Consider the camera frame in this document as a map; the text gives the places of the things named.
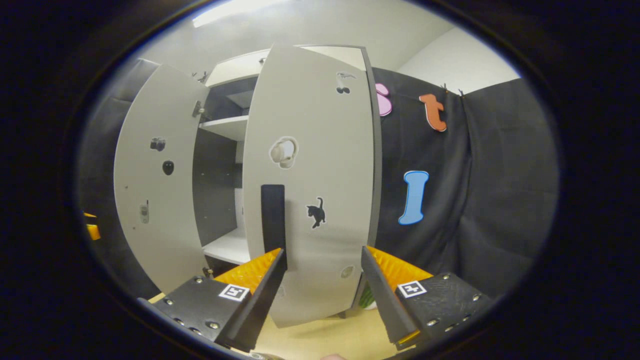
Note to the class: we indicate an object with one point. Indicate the green striped object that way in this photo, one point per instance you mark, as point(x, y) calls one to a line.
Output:
point(367, 297)

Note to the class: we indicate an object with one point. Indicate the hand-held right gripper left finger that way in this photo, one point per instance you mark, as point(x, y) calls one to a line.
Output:
point(260, 300)

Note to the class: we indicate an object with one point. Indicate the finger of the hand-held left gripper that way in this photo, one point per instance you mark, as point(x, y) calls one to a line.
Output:
point(92, 231)

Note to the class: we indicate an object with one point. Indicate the metal door hinge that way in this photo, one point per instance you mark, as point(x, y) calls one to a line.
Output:
point(207, 272)
point(198, 109)

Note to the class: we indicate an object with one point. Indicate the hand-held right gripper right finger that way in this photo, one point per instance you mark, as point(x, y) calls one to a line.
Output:
point(385, 300)

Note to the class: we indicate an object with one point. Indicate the white cabinet door phone sticker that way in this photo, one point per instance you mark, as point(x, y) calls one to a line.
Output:
point(155, 225)

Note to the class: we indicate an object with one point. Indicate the clear bottle with green label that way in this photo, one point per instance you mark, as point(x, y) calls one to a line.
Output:
point(265, 356)

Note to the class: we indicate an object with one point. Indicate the white cabinet shelf board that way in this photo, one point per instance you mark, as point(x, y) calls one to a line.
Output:
point(227, 247)
point(227, 126)

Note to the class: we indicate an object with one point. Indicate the black backdrop cloth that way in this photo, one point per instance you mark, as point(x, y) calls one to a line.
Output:
point(105, 125)
point(490, 200)

